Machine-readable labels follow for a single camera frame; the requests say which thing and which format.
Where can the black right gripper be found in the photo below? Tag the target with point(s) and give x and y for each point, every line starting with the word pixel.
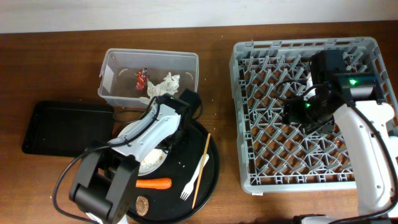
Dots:
pixel 291 113

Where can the white napkin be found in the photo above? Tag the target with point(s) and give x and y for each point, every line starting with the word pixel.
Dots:
pixel 169 85

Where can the white speckled plate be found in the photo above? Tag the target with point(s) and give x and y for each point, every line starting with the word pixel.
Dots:
pixel 153 161

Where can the red snack wrapper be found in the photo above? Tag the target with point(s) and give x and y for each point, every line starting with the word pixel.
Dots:
pixel 142 79

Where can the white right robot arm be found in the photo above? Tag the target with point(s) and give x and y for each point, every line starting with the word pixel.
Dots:
pixel 354 102

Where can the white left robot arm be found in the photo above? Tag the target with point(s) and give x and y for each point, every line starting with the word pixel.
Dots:
pixel 107 176

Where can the grey dishwasher rack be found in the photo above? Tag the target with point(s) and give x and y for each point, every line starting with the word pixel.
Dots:
pixel 275 157

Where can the wooden chopstick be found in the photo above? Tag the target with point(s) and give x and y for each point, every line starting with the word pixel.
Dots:
pixel 201 169

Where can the white plastic fork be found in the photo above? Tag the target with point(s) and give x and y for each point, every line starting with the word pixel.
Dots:
pixel 188 189

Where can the black round tray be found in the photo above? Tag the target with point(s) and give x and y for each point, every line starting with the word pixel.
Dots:
pixel 166 206

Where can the orange carrot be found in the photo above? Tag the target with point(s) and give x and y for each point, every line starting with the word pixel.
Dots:
pixel 158 184

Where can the clear plastic bin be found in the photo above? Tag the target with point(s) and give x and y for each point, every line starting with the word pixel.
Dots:
pixel 118 79

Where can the brown cookie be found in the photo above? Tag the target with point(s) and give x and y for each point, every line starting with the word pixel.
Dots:
pixel 142 205

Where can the black rectangular tray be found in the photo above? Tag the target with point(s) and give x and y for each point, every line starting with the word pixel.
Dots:
pixel 66 129

